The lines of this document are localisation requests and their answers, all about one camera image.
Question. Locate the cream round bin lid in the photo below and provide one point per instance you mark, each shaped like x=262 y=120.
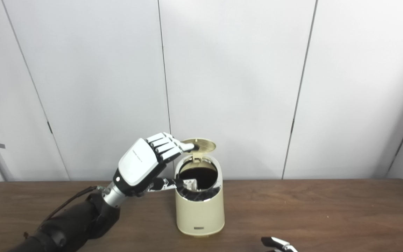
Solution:
x=205 y=144

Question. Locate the white green milk carton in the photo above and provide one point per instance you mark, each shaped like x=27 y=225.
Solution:
x=190 y=184

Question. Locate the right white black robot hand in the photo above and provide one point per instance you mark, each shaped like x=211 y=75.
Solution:
x=280 y=244

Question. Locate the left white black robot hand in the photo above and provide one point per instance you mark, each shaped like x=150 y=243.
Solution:
x=138 y=161

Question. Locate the black panel seam latch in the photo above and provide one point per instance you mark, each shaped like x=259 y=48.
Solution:
x=292 y=126
x=49 y=127

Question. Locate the black bin liner bag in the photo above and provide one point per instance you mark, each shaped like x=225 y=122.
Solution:
x=203 y=176

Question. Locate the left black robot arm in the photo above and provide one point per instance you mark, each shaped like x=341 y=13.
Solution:
x=72 y=224

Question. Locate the cream-colored bin body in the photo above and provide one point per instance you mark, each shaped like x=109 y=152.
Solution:
x=199 y=217

